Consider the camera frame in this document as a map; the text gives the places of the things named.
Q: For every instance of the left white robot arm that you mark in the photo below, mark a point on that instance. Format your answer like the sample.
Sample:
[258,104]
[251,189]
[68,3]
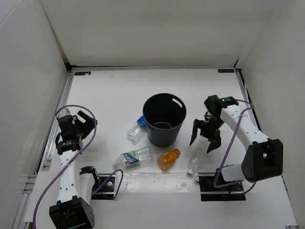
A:
[72,209]

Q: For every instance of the clear bottle green blue label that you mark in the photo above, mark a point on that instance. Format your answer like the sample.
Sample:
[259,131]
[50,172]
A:
[134,159]

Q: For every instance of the orange juice bottle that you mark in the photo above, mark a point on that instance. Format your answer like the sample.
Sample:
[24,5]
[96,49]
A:
[167,160]

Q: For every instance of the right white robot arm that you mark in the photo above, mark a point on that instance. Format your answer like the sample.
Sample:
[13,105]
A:
[263,156]

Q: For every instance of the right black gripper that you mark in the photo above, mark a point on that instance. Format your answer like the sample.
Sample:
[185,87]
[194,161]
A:
[215,139]

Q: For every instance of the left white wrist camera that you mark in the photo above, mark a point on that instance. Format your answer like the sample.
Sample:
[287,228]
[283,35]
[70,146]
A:
[63,112]

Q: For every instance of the clear bottle without label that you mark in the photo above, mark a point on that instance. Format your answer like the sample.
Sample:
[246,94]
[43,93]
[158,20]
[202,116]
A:
[198,154]

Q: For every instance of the dark grey plastic bin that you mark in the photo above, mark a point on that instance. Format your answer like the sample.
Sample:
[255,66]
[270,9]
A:
[164,115]

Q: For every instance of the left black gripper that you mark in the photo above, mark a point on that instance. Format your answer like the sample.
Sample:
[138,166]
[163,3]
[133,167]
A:
[88,125]

